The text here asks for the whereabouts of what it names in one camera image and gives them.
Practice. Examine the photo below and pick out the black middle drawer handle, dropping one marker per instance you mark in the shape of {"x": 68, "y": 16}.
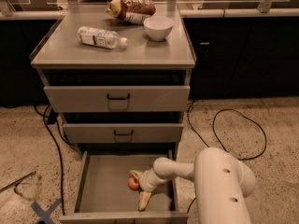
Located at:
{"x": 123, "y": 133}

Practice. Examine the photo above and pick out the black top drawer handle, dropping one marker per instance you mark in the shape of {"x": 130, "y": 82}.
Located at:
{"x": 118, "y": 98}

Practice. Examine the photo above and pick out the metal bar on floor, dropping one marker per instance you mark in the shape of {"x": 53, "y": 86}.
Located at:
{"x": 16, "y": 182}

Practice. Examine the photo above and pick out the grey top drawer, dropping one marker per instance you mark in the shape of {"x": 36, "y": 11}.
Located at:
{"x": 72, "y": 99}

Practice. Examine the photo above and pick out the clear plastic water bottle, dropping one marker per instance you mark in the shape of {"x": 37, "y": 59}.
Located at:
{"x": 101, "y": 38}

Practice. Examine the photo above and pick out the black drawer handle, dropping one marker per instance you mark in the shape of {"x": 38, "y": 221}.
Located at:
{"x": 123, "y": 133}
{"x": 118, "y": 98}

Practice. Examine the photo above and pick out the grey metal drawer cabinet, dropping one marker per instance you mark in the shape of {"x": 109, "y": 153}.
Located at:
{"x": 64, "y": 61}

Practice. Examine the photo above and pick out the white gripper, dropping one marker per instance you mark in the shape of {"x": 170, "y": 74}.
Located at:
{"x": 145, "y": 182}

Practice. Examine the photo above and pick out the dark lower wall cabinets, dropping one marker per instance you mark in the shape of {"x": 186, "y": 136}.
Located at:
{"x": 244, "y": 57}

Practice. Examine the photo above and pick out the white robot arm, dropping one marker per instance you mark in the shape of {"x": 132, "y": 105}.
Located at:
{"x": 221, "y": 184}

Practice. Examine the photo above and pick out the brown chip bag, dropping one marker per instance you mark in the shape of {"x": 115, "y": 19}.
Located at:
{"x": 132, "y": 11}

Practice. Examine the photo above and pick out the blue tape cross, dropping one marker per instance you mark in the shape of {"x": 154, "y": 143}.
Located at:
{"x": 43, "y": 216}

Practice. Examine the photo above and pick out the grey middle drawer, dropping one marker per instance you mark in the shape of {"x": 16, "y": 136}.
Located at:
{"x": 143, "y": 133}

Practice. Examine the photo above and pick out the white ceramic bowl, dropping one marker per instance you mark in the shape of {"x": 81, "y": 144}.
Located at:
{"x": 158, "y": 28}

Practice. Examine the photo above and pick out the grey open bottom drawer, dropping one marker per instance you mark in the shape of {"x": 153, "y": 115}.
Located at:
{"x": 104, "y": 197}

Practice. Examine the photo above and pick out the red apple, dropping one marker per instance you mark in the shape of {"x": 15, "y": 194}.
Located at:
{"x": 133, "y": 183}

